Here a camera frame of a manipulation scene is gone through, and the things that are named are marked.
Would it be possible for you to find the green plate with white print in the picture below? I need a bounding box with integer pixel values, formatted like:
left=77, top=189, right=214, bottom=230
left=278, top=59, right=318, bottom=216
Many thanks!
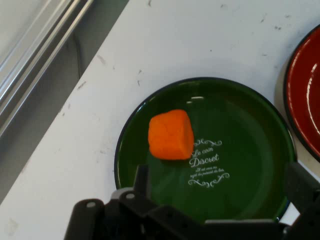
left=114, top=76, right=298, bottom=225

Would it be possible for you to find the orange toy food chunk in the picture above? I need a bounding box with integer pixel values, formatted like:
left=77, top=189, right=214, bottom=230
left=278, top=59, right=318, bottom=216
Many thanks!
left=147, top=109, right=195, bottom=161

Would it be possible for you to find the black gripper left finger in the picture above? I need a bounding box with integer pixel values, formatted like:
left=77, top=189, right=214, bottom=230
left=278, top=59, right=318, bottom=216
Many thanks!
left=63, top=164, right=209, bottom=240

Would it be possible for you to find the red plate with black rim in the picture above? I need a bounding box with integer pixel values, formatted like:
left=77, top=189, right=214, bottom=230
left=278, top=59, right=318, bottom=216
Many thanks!
left=283, top=23, right=320, bottom=163

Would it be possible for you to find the aluminium frame rail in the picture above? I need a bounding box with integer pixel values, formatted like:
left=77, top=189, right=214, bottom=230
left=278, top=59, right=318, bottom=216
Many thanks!
left=0, top=0, right=95, bottom=137

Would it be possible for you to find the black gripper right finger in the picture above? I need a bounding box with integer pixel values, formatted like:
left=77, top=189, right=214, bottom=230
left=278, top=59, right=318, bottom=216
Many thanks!
left=282, top=161, right=320, bottom=240

